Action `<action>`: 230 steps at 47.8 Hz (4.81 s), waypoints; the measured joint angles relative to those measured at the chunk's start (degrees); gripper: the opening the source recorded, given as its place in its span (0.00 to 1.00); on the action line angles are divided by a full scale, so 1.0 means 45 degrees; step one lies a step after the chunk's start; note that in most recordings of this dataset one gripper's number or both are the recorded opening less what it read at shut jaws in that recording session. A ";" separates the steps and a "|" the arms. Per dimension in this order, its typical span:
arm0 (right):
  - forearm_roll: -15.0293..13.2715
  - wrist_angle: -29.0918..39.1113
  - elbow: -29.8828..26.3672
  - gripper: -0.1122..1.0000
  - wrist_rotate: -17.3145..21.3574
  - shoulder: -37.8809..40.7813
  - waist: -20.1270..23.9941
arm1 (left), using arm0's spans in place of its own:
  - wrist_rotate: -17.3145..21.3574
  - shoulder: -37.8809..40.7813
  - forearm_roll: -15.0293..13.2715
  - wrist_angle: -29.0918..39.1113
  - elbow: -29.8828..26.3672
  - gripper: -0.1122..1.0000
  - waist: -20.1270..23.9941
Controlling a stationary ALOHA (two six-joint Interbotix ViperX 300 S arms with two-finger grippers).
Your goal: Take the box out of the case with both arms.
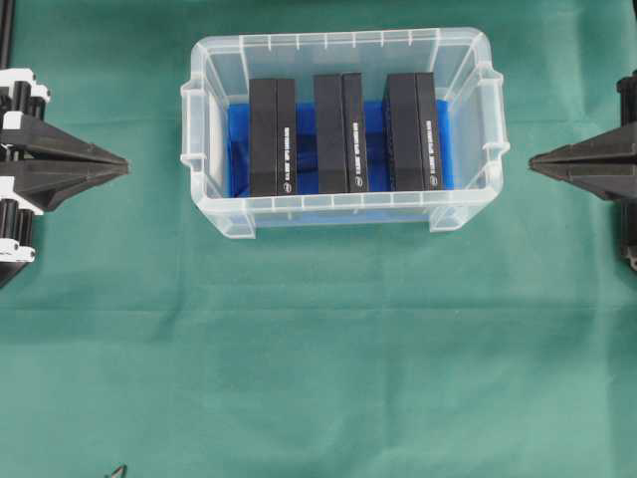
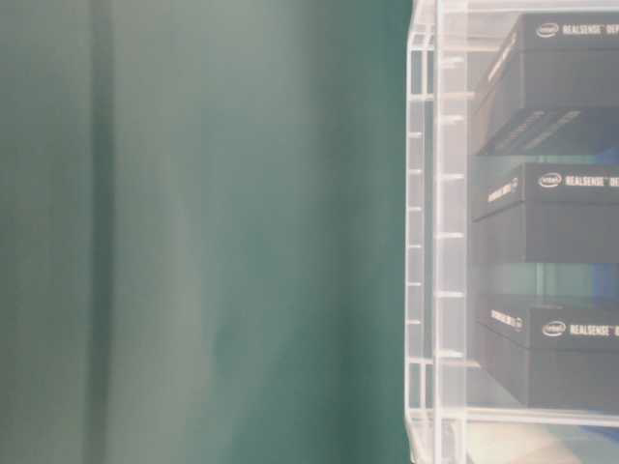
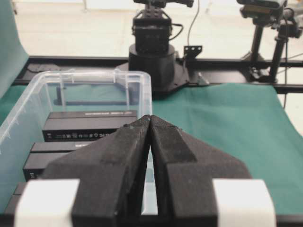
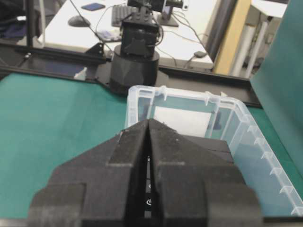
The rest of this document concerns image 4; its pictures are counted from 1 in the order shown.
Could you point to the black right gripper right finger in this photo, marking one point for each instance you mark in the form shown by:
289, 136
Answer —
196, 188

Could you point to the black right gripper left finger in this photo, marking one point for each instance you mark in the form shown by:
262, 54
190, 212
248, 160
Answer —
102, 187

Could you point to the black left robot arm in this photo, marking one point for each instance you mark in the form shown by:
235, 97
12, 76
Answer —
135, 61

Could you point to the clear plastic storage case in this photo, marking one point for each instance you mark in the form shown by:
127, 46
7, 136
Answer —
205, 115

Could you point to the green table mat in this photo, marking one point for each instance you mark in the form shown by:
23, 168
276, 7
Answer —
46, 122

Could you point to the dark green side panel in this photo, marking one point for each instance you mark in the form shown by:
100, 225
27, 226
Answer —
278, 84

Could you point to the white desk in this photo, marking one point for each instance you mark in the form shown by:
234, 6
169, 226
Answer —
180, 46

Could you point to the black monitor stand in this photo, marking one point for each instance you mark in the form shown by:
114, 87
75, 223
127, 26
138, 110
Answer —
166, 19

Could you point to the black computer mouse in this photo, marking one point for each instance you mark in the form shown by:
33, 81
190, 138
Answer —
78, 21

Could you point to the black keyboard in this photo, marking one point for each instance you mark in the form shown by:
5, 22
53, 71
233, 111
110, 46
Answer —
119, 12

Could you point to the black aluminium frame rail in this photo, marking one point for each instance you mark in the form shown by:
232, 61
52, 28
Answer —
64, 65

